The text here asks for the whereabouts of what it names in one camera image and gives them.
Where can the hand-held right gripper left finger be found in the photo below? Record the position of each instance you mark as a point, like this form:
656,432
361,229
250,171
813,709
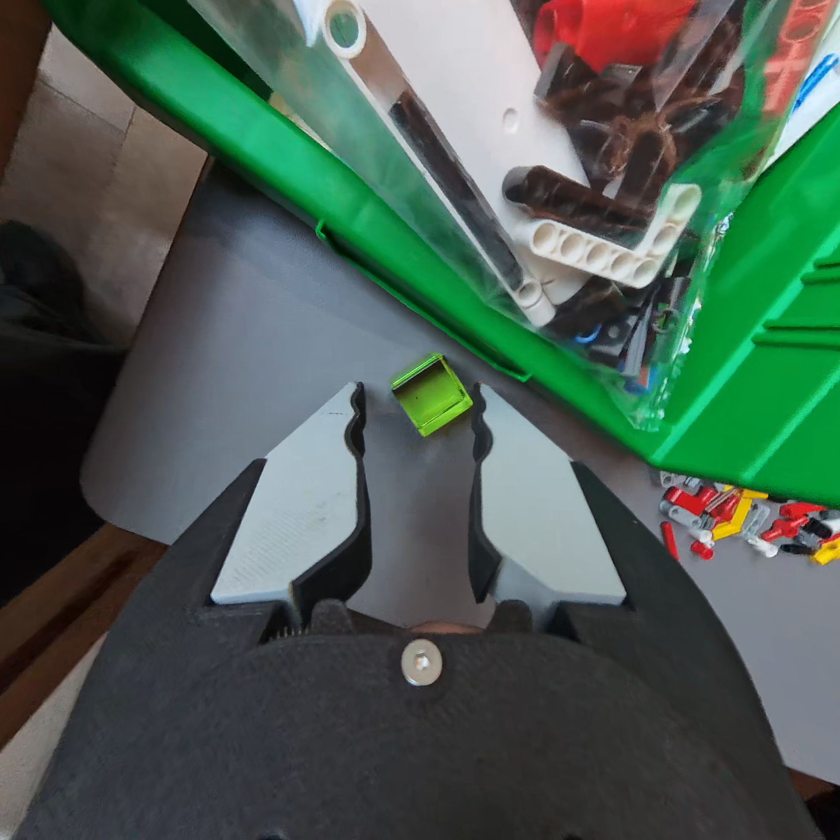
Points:
289,518

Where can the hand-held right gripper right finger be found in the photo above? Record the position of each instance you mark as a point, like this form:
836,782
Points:
548,525

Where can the green transparent cube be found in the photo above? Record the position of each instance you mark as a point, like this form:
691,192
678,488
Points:
433,397

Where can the pile of small building pieces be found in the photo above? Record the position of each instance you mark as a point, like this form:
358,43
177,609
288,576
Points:
735,508

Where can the person's dark clothing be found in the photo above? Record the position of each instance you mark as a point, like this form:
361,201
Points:
46,407

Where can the green plastic storage bin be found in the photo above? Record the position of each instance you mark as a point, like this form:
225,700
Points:
262,138

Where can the clear bag of building pieces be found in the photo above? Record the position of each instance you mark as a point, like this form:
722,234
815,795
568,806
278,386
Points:
459,98

